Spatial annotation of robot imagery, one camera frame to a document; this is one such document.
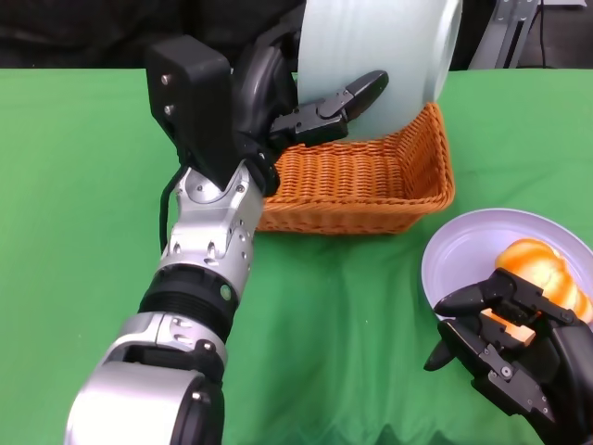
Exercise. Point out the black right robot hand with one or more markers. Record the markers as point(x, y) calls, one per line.
point(565, 371)

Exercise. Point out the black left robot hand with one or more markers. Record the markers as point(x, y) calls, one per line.
point(264, 92)

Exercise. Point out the round orange striped bread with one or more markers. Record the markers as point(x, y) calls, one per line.
point(514, 333)

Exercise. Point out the oblong orange striped bread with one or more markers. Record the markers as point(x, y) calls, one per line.
point(533, 259)

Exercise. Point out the pale green bowl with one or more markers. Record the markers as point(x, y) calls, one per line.
point(370, 37)

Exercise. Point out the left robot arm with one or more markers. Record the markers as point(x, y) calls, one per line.
point(208, 232)

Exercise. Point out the orange wicker basket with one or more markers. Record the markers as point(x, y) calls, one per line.
point(347, 181)

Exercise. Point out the lavender plate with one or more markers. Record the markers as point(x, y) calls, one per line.
point(463, 250)

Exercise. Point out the black backdrop cloth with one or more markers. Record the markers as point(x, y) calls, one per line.
point(92, 28)

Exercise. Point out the green tablecloth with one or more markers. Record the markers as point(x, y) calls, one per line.
point(69, 185)

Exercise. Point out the grey metal stand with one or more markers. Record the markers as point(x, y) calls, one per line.
point(491, 41)

